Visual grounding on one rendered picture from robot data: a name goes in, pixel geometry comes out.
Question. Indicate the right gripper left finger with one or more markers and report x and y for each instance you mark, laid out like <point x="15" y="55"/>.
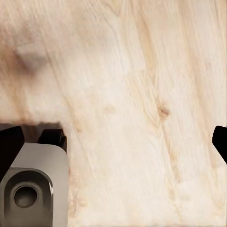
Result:
<point x="11" y="142"/>

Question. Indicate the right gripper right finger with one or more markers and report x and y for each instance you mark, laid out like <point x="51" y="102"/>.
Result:
<point x="219" y="140"/>

